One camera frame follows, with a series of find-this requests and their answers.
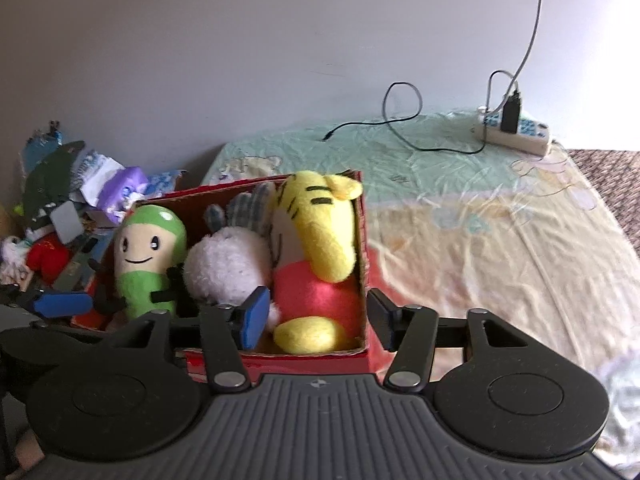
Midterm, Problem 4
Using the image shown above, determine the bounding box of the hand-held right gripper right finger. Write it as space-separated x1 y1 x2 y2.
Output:
366 287 531 395

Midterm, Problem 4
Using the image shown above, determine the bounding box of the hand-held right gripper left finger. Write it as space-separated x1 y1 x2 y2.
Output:
102 285 272 395

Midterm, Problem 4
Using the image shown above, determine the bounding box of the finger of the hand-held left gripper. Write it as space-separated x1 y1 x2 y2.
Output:
0 287 94 320

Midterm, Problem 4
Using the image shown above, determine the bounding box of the red cardboard box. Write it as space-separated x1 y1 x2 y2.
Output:
70 170 372 376

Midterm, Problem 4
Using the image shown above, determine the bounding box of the white rabbit plush toy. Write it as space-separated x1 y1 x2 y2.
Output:
182 182 282 333

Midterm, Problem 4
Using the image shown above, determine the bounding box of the green smiling plush toy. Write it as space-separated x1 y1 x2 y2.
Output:
89 204 188 320

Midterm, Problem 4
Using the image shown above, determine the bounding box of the yellow tiger plush toy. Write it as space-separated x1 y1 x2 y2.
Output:
269 170 364 355

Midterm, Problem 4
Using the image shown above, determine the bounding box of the red cloth item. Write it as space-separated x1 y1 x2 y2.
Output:
26 240 71 283

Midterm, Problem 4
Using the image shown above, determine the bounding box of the grey flat box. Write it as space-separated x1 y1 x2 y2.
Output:
50 202 83 243

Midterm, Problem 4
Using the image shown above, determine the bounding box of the cartoon printed bedsheet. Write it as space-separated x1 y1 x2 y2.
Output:
200 107 640 461

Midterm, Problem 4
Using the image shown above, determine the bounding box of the dark green bag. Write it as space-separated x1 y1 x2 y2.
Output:
22 141 87 221

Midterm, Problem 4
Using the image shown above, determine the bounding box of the purple tissue pack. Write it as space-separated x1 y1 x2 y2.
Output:
96 166 150 226

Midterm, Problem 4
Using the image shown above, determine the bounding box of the white patterned wrapper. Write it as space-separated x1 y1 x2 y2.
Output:
75 150 123 206

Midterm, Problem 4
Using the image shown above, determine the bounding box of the blue patterned packet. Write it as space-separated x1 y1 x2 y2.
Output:
22 120 63 171

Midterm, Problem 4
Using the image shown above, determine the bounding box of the white power strip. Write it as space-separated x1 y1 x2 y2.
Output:
474 109 552 157

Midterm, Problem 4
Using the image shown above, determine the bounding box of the black power adapter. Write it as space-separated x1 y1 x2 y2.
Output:
501 89 522 135

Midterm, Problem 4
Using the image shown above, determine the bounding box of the brown patterned cloth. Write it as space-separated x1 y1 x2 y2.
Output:
565 147 640 253

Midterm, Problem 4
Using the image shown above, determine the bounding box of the thin black cable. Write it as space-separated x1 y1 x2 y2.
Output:
322 70 518 157

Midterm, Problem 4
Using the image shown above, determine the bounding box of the white hanging cable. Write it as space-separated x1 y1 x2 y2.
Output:
492 0 551 113

